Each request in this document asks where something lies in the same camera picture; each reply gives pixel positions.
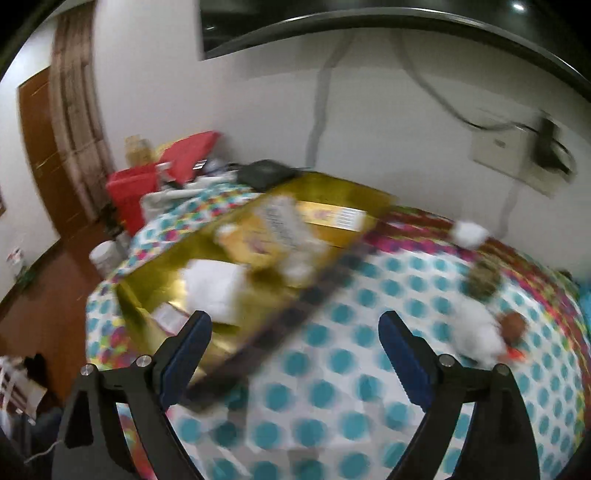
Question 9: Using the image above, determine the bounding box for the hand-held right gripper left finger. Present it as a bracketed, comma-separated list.
[51, 310, 213, 480]

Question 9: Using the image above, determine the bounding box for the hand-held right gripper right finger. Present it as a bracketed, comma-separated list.
[378, 310, 541, 480]

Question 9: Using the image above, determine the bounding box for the clear plastic wrap bundle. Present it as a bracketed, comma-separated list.
[261, 195, 305, 241]
[284, 237, 328, 284]

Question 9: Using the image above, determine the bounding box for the gold tin box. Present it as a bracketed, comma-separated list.
[113, 171, 400, 414]

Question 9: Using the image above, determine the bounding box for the white stuffed toy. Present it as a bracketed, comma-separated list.
[450, 300, 506, 363]

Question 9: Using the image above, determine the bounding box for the polka dot tablecloth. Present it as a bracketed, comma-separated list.
[85, 182, 591, 480]

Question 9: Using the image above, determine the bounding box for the brown toy figure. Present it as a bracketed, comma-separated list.
[499, 311, 529, 365]

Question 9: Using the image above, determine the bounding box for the patterned rolled cloth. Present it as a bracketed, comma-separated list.
[466, 258, 504, 301]

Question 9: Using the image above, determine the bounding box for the white jar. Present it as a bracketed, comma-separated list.
[89, 240, 125, 280]

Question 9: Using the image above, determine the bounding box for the white cloth bundle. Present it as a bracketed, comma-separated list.
[141, 182, 218, 213]

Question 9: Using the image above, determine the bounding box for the white rack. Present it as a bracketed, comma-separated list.
[0, 355, 47, 425]

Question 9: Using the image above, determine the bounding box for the red container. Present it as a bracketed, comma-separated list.
[106, 164, 160, 236]

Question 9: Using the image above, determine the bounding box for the red bag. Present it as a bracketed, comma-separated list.
[161, 130, 222, 183]

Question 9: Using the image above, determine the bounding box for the brown wooden door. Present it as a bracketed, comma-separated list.
[16, 67, 63, 245]

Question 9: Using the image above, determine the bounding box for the black charger plug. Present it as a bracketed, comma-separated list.
[533, 115, 578, 174]

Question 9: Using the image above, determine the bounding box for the brown curtain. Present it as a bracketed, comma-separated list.
[48, 9, 116, 222]

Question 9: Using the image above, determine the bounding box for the white cable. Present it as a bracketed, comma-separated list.
[23, 438, 61, 464]

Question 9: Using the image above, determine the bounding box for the white wall outlet plate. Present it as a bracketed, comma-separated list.
[468, 108, 575, 199]

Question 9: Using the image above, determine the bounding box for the black power cable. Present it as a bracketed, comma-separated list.
[305, 37, 356, 169]

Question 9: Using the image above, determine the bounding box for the grey cable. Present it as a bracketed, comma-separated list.
[402, 32, 541, 132]

